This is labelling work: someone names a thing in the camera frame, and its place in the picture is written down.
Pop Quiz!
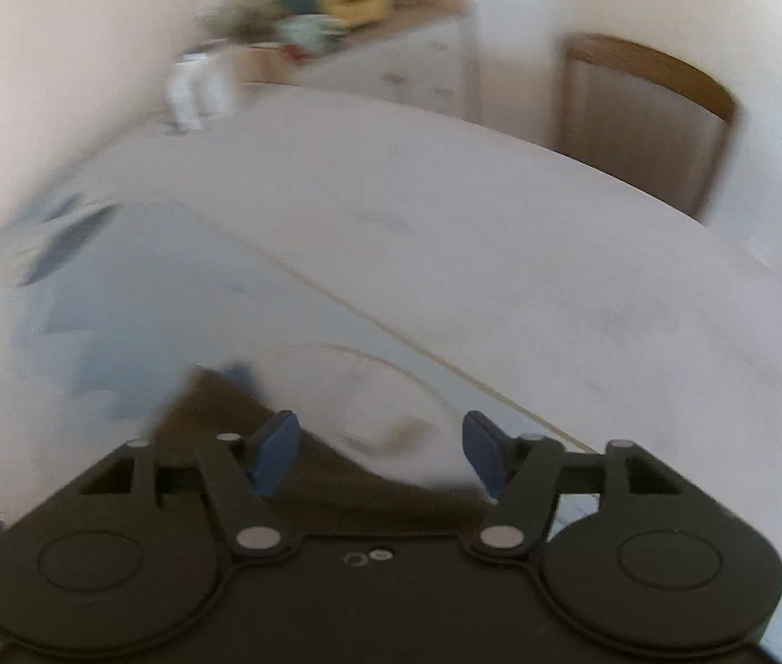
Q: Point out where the brown colour-block sweater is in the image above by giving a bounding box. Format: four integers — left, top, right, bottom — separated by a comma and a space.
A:
148, 366, 490, 537

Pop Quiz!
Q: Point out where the blue patterned table mat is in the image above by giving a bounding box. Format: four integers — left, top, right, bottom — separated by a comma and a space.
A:
0, 196, 782, 595

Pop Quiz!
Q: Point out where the wooden slatted chair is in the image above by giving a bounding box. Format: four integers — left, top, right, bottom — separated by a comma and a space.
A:
555, 32, 742, 220

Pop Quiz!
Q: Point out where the wooden white sideboard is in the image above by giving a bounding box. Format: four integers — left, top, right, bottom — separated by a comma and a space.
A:
232, 0, 481, 123

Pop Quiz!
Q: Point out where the mint green mug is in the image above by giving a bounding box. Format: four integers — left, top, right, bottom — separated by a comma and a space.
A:
275, 14, 347, 57

